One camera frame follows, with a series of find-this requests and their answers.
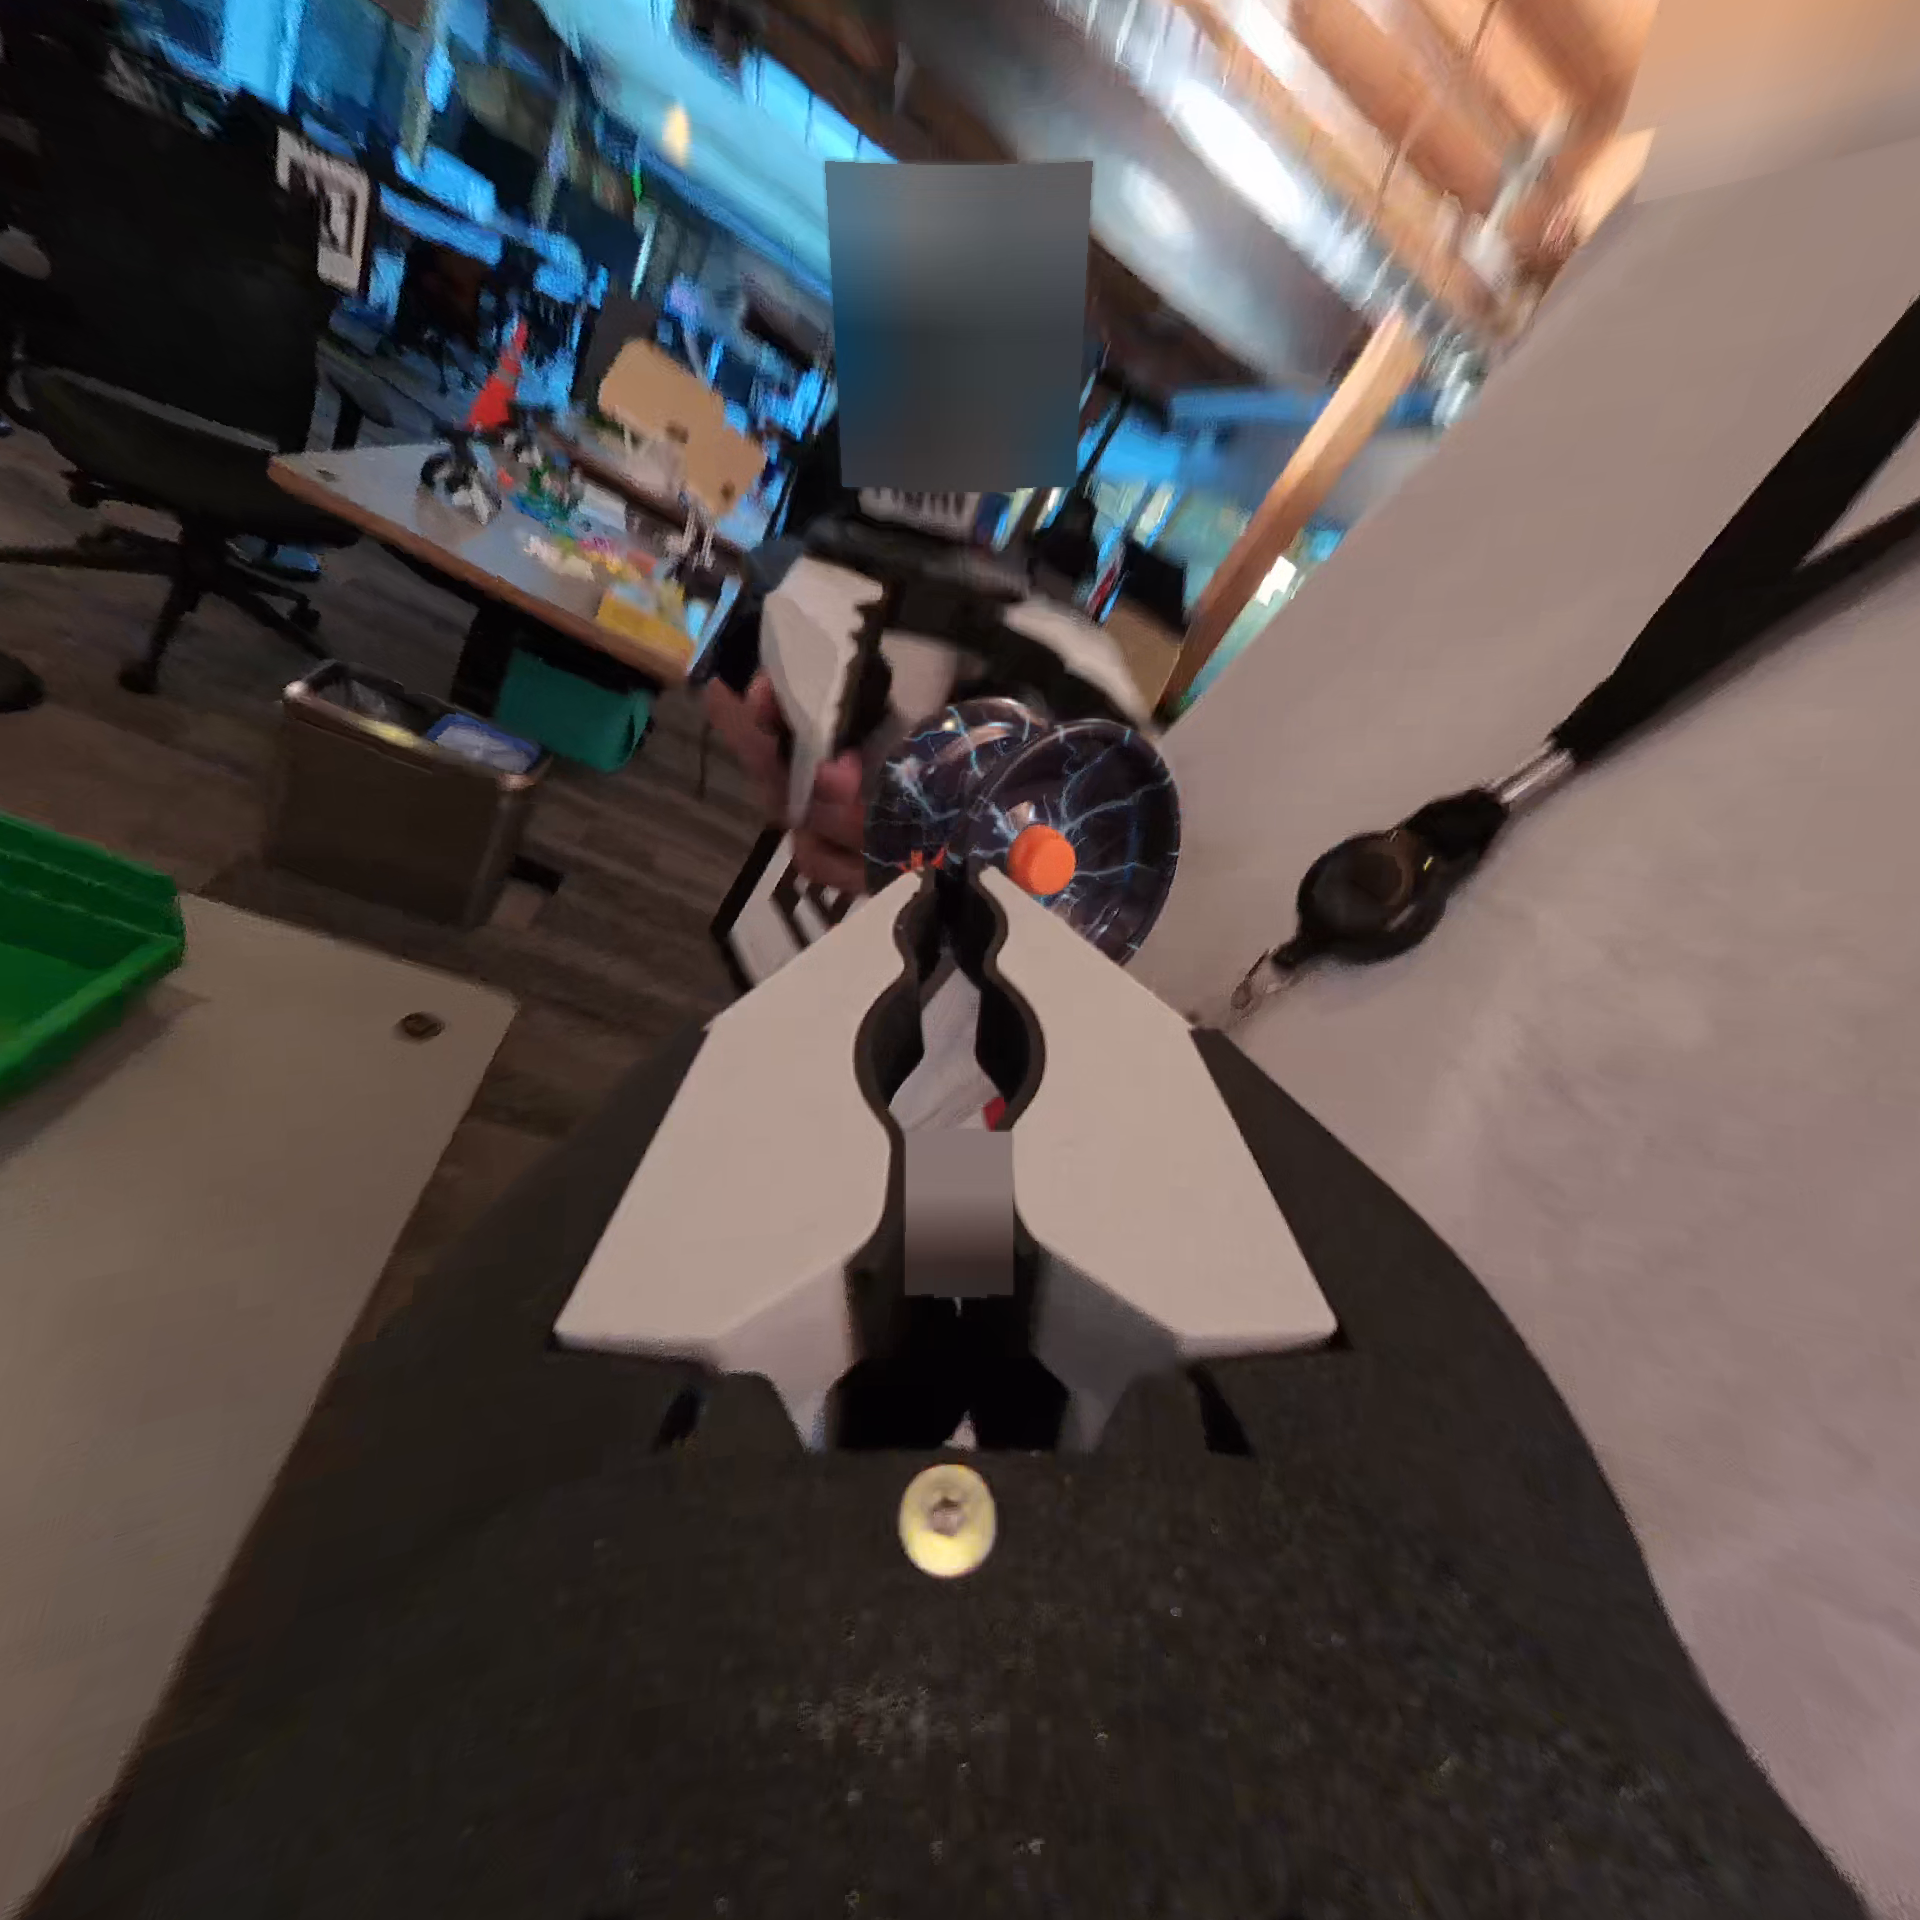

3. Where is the black badge reel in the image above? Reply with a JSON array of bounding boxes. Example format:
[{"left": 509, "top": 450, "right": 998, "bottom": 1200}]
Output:
[{"left": 1229, "top": 792, "right": 1508, "bottom": 1015}]

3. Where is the black office chair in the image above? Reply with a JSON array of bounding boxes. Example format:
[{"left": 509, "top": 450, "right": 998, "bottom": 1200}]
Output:
[{"left": 0, "top": 81, "right": 378, "bottom": 698}]

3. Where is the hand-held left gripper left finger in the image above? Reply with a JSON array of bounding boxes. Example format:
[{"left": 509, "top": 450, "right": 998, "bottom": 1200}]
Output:
[{"left": 556, "top": 871, "right": 920, "bottom": 1451}]

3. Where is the grey desk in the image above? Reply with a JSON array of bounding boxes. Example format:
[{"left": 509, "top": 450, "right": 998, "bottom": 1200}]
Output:
[{"left": 0, "top": 891, "right": 520, "bottom": 1914}]

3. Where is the small orange traffic cone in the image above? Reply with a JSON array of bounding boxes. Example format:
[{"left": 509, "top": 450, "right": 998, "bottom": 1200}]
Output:
[{"left": 468, "top": 317, "right": 531, "bottom": 434}]

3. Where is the person's white t-shirt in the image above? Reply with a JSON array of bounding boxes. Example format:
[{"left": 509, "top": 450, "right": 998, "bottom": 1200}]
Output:
[{"left": 1156, "top": 135, "right": 1920, "bottom": 1920}]

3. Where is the beige chair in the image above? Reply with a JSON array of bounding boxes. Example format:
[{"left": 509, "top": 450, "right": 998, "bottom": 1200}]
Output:
[{"left": 596, "top": 335, "right": 770, "bottom": 515}]

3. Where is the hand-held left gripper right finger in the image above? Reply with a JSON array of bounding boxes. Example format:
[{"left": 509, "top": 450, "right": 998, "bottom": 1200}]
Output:
[{"left": 976, "top": 871, "right": 1338, "bottom": 1451}]

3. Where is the green storage box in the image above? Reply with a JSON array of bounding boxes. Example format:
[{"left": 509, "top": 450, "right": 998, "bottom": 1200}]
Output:
[{"left": 493, "top": 646, "right": 659, "bottom": 777}]

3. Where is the dark lightning-pattern yo-yo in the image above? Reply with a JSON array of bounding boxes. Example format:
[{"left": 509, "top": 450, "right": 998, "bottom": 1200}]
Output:
[{"left": 863, "top": 697, "right": 1186, "bottom": 964}]

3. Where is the green plastic bin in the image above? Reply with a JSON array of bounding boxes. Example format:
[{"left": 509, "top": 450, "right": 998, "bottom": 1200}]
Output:
[{"left": 0, "top": 810, "right": 188, "bottom": 1106}]

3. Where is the metal trash can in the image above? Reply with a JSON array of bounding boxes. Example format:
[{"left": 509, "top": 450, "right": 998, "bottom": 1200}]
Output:
[{"left": 266, "top": 659, "right": 551, "bottom": 933}]

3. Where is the cluttered background desk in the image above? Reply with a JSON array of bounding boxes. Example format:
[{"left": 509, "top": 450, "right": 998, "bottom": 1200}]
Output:
[{"left": 266, "top": 434, "right": 783, "bottom": 712}]

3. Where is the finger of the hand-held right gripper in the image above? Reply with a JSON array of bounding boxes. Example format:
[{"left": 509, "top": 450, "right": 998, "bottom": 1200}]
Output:
[
  {"left": 998, "top": 597, "right": 1165, "bottom": 731},
  {"left": 757, "top": 564, "right": 889, "bottom": 829}
]

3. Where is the black-and-white floor tag board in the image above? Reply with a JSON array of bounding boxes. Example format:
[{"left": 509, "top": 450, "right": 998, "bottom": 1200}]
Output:
[{"left": 718, "top": 839, "right": 901, "bottom": 996}]

